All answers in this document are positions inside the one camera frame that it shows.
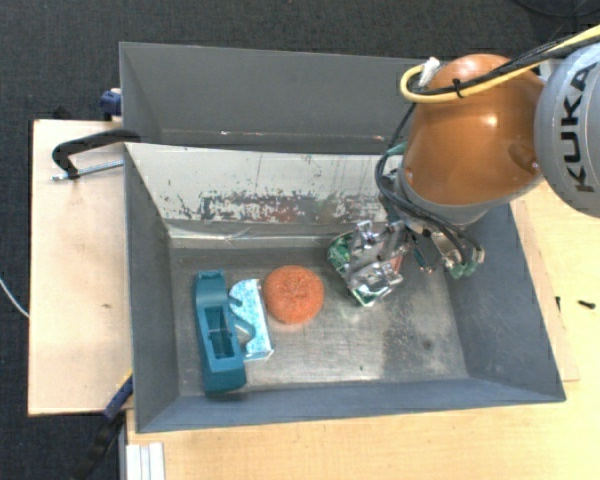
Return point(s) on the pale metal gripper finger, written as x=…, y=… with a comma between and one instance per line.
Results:
x=356, y=248
x=376, y=283

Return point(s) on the orange round scrubber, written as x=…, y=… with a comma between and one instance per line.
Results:
x=293, y=294

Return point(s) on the grey metal bin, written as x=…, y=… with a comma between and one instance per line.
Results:
x=330, y=348

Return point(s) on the light blue sponge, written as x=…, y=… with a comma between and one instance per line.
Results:
x=255, y=313

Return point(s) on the teal plastic block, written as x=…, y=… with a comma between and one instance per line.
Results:
x=222, y=368

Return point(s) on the small black screw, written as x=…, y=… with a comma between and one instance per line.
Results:
x=587, y=304

